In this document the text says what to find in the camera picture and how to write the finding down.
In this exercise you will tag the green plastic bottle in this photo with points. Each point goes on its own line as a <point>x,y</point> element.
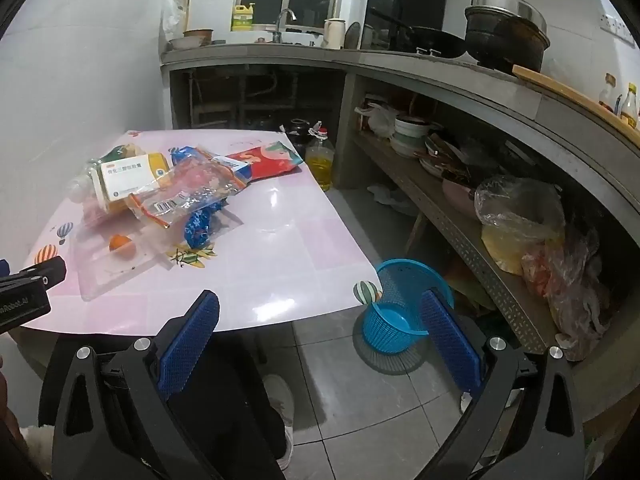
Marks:
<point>85,177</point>

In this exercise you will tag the white ceramic jar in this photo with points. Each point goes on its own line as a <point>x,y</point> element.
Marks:
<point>334,35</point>

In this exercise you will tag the steel basin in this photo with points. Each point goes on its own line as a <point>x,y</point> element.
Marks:
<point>505,0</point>

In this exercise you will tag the clear zip bag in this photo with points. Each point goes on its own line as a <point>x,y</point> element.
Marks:
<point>190,190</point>

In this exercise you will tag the brown sauce bottle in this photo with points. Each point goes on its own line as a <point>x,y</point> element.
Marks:
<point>608,95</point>

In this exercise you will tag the hanging plastic bag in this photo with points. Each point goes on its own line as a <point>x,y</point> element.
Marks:
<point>175,15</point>

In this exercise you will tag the person's dark trousers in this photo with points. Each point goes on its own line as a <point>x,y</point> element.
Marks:
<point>225,410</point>

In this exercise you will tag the metal faucet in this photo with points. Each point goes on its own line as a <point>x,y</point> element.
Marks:
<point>278,27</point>

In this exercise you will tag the red snack bag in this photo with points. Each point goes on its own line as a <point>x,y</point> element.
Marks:
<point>270,162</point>

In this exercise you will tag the stack of dishes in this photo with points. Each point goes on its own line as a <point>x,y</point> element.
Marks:
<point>440,160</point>

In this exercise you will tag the pink bowl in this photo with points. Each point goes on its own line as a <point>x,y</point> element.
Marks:
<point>460,200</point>

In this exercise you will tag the ceramic bowl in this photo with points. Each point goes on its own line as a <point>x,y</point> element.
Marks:
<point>197,37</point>

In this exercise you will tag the yellow white medicine box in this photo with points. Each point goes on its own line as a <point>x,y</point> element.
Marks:
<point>127,180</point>

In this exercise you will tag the clear plastic packaging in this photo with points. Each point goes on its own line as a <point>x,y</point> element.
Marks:
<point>100,275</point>

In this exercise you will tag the reddish plastic bag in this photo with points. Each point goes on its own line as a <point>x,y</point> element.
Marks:
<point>570,300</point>

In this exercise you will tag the stack of white bowls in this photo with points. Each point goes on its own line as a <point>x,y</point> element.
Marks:
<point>407,135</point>

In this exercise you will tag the black wok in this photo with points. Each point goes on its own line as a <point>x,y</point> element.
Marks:
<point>440,42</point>

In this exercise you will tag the white shoe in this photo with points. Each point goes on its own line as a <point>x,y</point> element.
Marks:
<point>280,400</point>

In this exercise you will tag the wooden cutting board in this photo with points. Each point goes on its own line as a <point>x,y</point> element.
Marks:
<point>550,85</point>

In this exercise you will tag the blue plastic basket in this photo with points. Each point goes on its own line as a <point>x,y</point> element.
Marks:
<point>390,320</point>

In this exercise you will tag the dark ceramic jar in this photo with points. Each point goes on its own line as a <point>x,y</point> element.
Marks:
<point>299,130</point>

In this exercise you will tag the clear bag with yellow contents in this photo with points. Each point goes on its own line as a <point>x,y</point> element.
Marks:
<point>515,230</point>

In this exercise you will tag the yellow condiment bottle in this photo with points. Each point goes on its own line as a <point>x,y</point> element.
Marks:
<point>630,107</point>

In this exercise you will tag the yellow detergent bottle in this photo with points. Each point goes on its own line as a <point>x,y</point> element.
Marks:
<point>243,19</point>

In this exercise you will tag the blue snack wrapper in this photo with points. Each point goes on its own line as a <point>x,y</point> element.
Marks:
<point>197,230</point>

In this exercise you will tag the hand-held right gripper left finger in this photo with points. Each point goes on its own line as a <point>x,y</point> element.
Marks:
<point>187,340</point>

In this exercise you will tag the blue orange wrapper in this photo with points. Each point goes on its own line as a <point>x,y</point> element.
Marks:
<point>182,154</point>

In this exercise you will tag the cooking oil bottle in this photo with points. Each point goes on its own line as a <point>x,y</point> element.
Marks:
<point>320,165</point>

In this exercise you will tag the white plastic bag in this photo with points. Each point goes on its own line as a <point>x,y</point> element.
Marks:
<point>382,120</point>

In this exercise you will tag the large black pot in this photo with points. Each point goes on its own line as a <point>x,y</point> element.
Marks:
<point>500,45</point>

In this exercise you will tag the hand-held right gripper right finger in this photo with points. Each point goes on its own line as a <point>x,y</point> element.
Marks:
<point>450,340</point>

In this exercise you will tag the wall socket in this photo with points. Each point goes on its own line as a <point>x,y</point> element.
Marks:
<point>616,26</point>

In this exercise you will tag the white rag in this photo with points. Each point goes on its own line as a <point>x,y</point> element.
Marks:
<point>390,195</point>

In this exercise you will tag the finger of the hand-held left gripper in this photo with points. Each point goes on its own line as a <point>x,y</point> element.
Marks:
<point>47,271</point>

